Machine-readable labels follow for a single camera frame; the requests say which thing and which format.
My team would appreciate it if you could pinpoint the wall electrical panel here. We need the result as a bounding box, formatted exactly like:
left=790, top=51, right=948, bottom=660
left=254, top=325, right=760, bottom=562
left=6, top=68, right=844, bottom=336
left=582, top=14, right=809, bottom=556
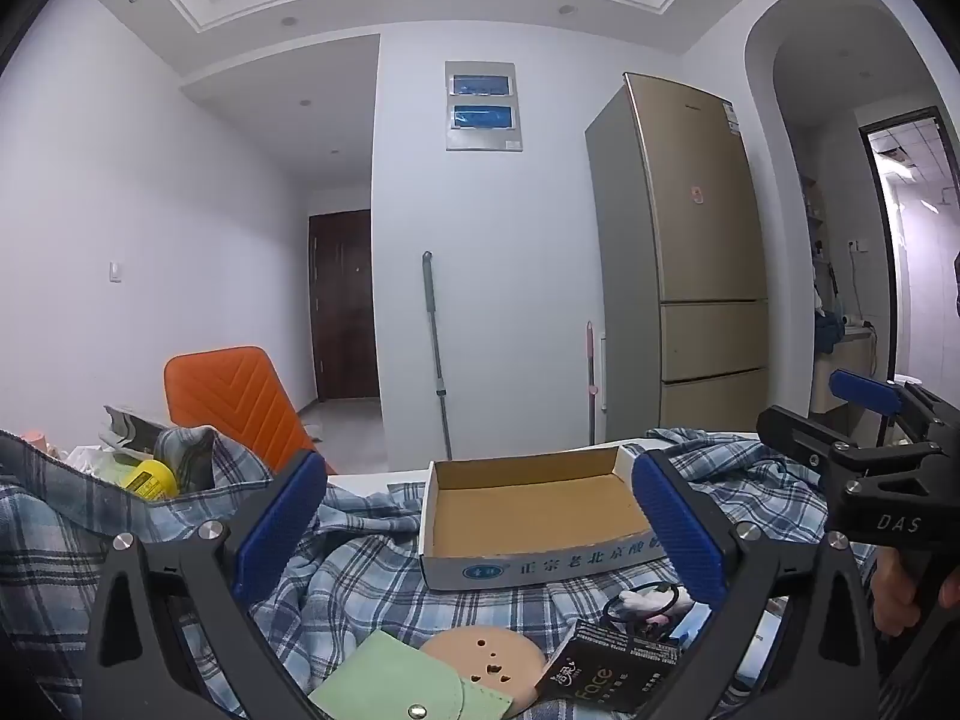
left=444, top=60, right=524, bottom=154

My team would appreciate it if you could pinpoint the gold refrigerator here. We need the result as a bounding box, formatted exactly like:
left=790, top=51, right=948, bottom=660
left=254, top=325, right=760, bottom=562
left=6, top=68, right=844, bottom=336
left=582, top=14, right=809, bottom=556
left=585, top=72, right=770, bottom=445

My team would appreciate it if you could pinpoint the beige cabinet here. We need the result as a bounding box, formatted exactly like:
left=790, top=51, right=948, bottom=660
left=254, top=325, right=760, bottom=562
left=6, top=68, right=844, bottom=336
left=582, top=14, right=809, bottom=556
left=808, top=325, right=880, bottom=415

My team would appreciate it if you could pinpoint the orange chair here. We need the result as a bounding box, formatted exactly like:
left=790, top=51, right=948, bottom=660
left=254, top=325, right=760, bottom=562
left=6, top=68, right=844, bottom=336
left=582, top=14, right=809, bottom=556
left=163, top=346, right=338, bottom=475

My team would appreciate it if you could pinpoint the black door frame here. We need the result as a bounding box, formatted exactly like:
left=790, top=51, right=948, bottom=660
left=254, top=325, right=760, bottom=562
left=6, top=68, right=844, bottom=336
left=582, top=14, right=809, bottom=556
left=858, top=106, right=960, bottom=436

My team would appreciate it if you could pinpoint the black cable with white item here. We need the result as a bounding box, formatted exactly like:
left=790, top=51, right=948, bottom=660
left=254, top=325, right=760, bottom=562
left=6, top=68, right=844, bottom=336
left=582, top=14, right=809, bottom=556
left=602, top=582, right=692, bottom=628

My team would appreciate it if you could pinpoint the white plastic bag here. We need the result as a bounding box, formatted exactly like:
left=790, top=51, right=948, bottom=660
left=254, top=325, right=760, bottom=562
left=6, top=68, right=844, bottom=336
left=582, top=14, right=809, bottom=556
left=61, top=445, right=115, bottom=475

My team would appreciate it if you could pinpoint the black packet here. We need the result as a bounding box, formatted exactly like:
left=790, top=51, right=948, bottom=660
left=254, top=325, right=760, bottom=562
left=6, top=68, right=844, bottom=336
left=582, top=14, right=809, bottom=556
left=534, top=619, right=683, bottom=715

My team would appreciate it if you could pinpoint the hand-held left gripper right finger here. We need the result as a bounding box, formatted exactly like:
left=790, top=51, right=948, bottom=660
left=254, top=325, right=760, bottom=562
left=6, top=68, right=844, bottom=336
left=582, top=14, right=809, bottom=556
left=630, top=450, right=882, bottom=720

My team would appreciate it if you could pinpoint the blue plaid cloth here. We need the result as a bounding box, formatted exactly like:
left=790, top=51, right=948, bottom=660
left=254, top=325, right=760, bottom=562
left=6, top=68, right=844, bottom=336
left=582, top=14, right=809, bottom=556
left=0, top=426, right=886, bottom=720

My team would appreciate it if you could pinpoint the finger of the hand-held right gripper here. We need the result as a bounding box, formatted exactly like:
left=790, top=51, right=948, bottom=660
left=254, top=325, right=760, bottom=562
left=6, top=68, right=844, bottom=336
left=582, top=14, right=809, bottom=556
left=828, top=369, right=960, bottom=458
left=756, top=405, right=942, bottom=477

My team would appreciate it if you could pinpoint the grey mop handle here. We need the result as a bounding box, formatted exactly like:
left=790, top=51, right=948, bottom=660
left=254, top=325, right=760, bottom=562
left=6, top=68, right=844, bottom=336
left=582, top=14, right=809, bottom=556
left=421, top=250, right=455, bottom=461

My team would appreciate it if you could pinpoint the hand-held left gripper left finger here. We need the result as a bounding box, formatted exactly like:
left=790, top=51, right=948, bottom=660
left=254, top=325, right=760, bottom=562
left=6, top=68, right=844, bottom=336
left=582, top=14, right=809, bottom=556
left=79, top=448, right=353, bottom=720

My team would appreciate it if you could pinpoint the shallow cardboard box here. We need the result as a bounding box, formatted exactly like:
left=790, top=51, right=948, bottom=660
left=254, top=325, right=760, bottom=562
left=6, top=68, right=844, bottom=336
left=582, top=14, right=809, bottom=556
left=418, top=444, right=676, bottom=592

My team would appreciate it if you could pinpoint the round beige pad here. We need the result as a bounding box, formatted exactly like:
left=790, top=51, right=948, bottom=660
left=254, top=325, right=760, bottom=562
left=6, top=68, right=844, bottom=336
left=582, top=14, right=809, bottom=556
left=418, top=625, right=548, bottom=710

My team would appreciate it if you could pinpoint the person's right hand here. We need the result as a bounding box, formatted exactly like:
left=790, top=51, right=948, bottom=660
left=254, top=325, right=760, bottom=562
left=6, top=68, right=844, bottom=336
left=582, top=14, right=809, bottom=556
left=874, top=546, right=960, bottom=640

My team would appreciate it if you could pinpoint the yellow bottle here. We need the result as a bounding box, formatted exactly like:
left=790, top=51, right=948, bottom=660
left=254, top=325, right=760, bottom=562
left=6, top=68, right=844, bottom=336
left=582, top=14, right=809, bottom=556
left=118, top=459, right=180, bottom=500

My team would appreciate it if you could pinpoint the dark brown door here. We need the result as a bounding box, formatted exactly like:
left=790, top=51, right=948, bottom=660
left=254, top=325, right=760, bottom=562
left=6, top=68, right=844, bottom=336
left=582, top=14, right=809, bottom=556
left=308, top=209, right=380, bottom=403

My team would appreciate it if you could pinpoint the green snap pouch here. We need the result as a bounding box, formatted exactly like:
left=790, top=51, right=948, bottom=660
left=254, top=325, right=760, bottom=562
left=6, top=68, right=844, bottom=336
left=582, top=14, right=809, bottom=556
left=307, top=628, right=515, bottom=720

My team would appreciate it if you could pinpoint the grey box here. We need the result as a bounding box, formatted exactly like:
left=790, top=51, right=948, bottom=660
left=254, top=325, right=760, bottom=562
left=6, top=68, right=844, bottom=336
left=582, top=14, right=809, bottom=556
left=102, top=404, right=167, bottom=460

